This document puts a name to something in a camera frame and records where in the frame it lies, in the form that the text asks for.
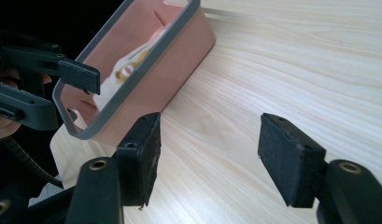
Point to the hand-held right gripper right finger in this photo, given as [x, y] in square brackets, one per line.
[291, 165]

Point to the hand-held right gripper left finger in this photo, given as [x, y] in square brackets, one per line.
[138, 161]

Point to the beige glove with bear print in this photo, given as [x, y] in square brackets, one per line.
[129, 67]

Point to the pink basin with grey rim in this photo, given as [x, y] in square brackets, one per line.
[173, 71]

